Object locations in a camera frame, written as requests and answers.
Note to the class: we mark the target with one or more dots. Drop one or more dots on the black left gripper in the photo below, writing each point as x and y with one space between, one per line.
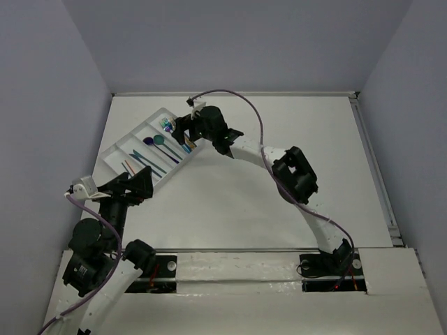
116 192

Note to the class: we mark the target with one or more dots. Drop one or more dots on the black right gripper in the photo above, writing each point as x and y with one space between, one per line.
182 124

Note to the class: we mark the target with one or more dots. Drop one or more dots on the orange chopstick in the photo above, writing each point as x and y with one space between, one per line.
129 167

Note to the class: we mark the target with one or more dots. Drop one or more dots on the blue knife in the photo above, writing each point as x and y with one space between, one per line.
140 160

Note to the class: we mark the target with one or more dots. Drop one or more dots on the teal knife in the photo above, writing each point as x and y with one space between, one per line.
154 165

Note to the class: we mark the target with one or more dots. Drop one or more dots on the purple metal spoon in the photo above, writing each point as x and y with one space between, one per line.
149 141

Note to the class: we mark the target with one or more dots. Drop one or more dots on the teal spoon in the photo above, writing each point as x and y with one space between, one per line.
160 140

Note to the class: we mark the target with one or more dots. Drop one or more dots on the gold metal fork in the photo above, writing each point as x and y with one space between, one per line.
190 144

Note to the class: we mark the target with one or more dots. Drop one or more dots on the blue metal fork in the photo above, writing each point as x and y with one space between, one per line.
186 148

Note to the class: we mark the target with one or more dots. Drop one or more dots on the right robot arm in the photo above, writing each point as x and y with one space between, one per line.
295 179

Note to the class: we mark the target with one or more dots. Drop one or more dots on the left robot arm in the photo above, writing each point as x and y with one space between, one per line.
101 268

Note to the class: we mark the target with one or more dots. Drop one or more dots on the white divided utensil tray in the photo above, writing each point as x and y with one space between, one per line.
118 152

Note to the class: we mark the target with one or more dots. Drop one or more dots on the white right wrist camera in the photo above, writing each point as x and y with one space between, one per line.
196 105

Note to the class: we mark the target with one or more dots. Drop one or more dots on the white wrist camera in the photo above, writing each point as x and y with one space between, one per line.
84 188
196 105

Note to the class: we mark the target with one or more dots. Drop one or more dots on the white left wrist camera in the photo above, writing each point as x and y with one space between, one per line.
84 188

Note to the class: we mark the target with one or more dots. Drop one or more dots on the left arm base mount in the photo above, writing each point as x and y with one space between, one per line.
161 280

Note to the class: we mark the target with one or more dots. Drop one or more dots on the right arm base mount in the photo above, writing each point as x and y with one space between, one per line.
318 277

